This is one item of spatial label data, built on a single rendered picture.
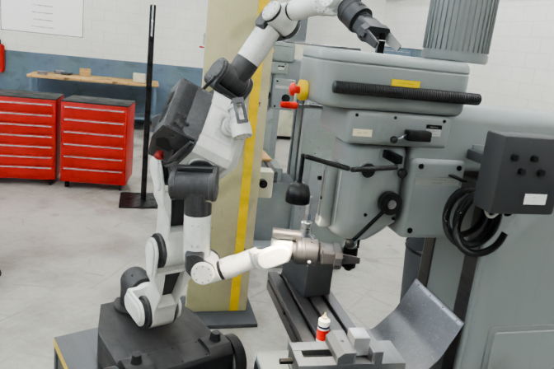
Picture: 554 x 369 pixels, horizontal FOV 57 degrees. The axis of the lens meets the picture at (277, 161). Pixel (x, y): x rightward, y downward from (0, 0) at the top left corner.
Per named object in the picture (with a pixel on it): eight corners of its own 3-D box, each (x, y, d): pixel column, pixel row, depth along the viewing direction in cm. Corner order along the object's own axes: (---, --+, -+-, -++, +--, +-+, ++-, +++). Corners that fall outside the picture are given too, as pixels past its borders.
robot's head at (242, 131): (226, 142, 169) (238, 133, 162) (220, 114, 171) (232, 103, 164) (242, 142, 172) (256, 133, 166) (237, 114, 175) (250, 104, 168)
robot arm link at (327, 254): (344, 249, 162) (307, 245, 162) (340, 277, 164) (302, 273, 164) (340, 235, 174) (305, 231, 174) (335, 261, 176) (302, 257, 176)
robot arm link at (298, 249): (303, 269, 166) (268, 265, 166) (302, 255, 176) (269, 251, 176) (307, 236, 163) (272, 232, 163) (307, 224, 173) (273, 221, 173)
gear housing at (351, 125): (345, 143, 145) (349, 109, 143) (317, 128, 168) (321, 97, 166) (448, 150, 154) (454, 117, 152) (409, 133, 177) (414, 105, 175)
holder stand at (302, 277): (303, 297, 206) (309, 251, 201) (281, 273, 225) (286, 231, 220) (329, 294, 211) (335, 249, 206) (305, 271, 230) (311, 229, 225)
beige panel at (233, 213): (179, 330, 333) (206, -45, 280) (176, 299, 370) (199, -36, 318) (257, 327, 346) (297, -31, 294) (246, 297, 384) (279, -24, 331)
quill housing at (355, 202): (338, 245, 155) (353, 142, 148) (316, 221, 174) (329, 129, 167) (395, 245, 160) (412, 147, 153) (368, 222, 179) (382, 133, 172)
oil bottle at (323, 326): (317, 344, 175) (321, 315, 172) (314, 338, 178) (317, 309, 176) (328, 343, 176) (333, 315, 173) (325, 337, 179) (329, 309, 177)
